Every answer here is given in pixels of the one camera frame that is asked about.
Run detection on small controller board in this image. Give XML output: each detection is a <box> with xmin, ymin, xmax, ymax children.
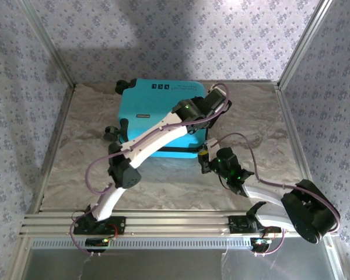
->
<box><xmin>250</xmin><ymin>237</ymin><xmax>274</xmax><ymax>252</ymax></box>
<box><xmin>85</xmin><ymin>237</ymin><xmax>111</xmax><ymax>253</ymax></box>

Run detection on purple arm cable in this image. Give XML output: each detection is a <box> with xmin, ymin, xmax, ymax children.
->
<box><xmin>214</xmin><ymin>132</ymin><xmax>341</xmax><ymax>234</ymax></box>
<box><xmin>86</xmin><ymin>83</ymin><xmax>233</xmax><ymax>195</ymax></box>

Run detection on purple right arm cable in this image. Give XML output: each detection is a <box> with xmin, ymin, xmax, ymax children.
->
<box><xmin>214</xmin><ymin>132</ymin><xmax>341</xmax><ymax>234</ymax></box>

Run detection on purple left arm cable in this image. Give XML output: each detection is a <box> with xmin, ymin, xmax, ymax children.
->
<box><xmin>86</xmin><ymin>83</ymin><xmax>233</xmax><ymax>195</ymax></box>

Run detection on slotted grey cable duct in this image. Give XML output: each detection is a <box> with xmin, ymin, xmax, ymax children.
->
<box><xmin>30</xmin><ymin>236</ymin><xmax>253</xmax><ymax>249</ymax></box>

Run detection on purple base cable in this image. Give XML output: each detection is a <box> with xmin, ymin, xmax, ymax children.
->
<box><xmin>252</xmin><ymin>227</ymin><xmax>287</xmax><ymax>258</ymax></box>
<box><xmin>69</xmin><ymin>212</ymin><xmax>120</xmax><ymax>258</ymax></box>

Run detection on grey metal sheet panel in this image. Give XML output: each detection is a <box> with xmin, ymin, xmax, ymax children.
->
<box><xmin>23</xmin><ymin>247</ymin><xmax>336</xmax><ymax>280</ymax></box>

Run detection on aluminium frame post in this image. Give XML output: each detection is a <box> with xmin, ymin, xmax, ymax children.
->
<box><xmin>19</xmin><ymin>0</ymin><xmax>76</xmax><ymax>88</ymax></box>
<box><xmin>276</xmin><ymin>0</ymin><xmax>330</xmax><ymax>88</ymax></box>

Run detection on blue wheeled suitcase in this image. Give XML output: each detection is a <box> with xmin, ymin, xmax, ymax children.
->
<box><xmin>103</xmin><ymin>78</ymin><xmax>209</xmax><ymax>160</ymax></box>

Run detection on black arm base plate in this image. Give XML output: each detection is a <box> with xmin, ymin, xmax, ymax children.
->
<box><xmin>227</xmin><ymin>215</ymin><xmax>268</xmax><ymax>235</ymax></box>
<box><xmin>72</xmin><ymin>215</ymin><xmax>127</xmax><ymax>236</ymax></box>

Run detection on aluminium side rail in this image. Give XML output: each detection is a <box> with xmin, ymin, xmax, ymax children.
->
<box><xmin>275</xmin><ymin>83</ymin><xmax>313</xmax><ymax>183</ymax></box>
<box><xmin>31</xmin><ymin>84</ymin><xmax>76</xmax><ymax>214</ymax></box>

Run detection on long aluminium mounting rail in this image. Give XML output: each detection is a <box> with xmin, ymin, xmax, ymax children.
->
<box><xmin>19</xmin><ymin>210</ymin><xmax>300</xmax><ymax>239</ymax></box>

